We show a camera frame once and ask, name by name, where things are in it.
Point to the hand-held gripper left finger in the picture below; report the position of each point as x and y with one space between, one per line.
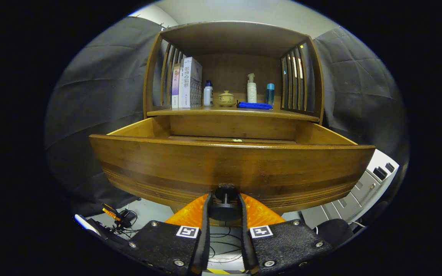
205 230

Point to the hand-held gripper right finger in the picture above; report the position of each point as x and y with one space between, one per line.
245 234

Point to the wooden countertop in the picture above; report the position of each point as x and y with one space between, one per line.
221 111

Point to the orange black tool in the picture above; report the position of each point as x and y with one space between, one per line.
110 213

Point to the flat white device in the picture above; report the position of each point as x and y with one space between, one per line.
86 225

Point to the white storage unit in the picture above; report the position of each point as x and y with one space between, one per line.
359 191

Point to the folded blue cloth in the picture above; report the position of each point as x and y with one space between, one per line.
255 105

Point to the yellow lidded teacup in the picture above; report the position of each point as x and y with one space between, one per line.
226 98

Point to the white bottle with blue cap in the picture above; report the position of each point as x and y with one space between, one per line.
208 96

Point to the white pump bottle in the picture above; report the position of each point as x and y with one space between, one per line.
251 92

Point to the clear blue bottle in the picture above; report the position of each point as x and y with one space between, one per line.
270 94

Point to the thick white book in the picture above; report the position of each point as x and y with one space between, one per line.
190 82

